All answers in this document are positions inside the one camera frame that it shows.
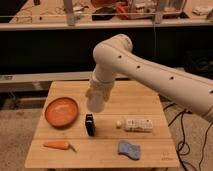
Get orange bowl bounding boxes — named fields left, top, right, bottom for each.
left=44, top=97, right=78, bottom=127

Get blue cloth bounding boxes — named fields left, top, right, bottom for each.
left=117, top=140, right=141, bottom=160

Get orange toy carrot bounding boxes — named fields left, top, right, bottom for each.
left=43, top=141, right=75, bottom=151

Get black floor cables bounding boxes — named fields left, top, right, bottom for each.
left=162, top=102, right=213, bottom=171

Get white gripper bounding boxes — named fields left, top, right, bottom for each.
left=87, top=75, right=114, bottom=96

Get clear plastic bottle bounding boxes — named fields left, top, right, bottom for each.
left=116, top=119, right=153, bottom=132

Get background workbench shelf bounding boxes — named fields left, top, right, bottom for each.
left=0, top=0, right=213, bottom=30

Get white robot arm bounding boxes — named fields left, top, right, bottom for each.
left=90, top=34, right=213, bottom=123

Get wooden table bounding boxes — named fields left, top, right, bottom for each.
left=25, top=81, right=179, bottom=169

